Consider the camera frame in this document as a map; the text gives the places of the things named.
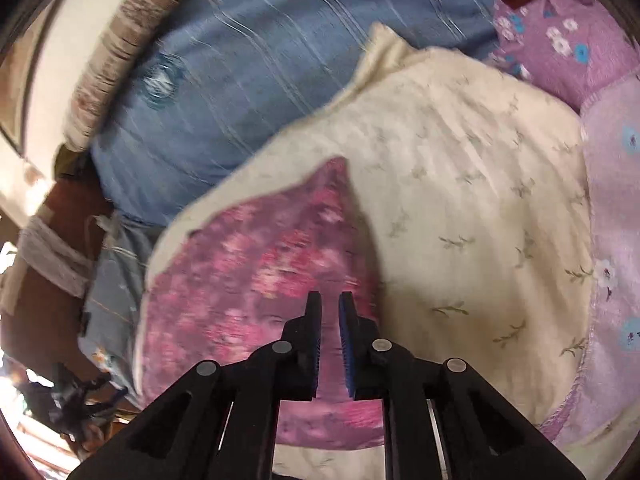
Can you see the maroon floral shirt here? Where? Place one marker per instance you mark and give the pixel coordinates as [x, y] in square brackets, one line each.
[250, 270]

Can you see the grey hanging cloth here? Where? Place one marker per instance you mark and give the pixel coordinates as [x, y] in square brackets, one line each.
[50, 255]

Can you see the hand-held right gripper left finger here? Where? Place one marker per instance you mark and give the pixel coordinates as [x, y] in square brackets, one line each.
[310, 330]

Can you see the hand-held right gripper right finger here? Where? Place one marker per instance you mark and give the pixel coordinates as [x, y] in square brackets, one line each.
[346, 355]

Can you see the beige striped floral blanket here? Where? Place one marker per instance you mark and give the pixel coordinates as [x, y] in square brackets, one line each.
[115, 60]

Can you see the brown wooden headboard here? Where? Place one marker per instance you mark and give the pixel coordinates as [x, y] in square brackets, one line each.
[55, 320]

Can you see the purple floral garment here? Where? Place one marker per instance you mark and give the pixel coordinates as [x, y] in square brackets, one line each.
[610, 185]

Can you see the cream leaf-print quilt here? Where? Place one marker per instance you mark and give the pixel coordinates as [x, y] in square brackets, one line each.
[450, 185]

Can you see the olive cloth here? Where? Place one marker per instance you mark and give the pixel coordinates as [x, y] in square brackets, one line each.
[70, 165]

